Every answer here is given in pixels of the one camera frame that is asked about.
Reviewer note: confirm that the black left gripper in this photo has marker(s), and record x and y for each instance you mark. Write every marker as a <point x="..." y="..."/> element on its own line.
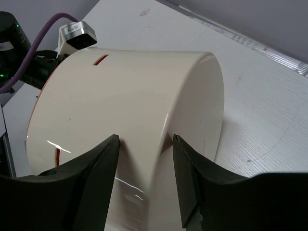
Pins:
<point x="37" y="73"/>

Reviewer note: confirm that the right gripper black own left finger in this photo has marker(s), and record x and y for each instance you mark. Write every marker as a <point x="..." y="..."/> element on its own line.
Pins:
<point x="74" y="196"/>

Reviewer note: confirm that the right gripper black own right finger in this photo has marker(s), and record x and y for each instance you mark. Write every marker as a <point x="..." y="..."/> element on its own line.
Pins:
<point x="212" y="198"/>

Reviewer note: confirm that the cream round drawer organizer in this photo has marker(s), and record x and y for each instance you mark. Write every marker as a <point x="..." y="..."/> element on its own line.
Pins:
<point x="144" y="97"/>

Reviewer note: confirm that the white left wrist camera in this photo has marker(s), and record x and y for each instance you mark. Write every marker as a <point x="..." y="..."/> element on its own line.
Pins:
<point x="75" y="36"/>

